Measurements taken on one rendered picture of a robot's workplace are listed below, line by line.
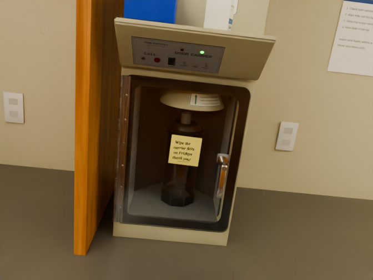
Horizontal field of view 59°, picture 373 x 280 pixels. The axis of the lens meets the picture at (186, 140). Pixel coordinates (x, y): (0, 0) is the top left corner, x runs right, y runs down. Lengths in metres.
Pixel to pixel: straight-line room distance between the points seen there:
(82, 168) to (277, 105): 0.79
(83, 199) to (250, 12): 0.58
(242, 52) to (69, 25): 0.74
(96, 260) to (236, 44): 0.61
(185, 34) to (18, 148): 0.94
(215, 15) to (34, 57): 0.79
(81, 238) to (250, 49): 0.59
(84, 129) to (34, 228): 0.38
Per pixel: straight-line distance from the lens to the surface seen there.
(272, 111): 1.31
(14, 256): 0.94
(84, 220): 0.86
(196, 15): 0.80
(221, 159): 0.84
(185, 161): 0.84
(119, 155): 0.85
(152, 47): 0.72
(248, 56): 0.73
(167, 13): 0.69
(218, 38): 0.69
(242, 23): 0.81
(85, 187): 0.82
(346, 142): 1.45
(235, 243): 1.01
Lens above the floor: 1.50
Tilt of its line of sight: 18 degrees down
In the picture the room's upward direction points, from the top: 7 degrees clockwise
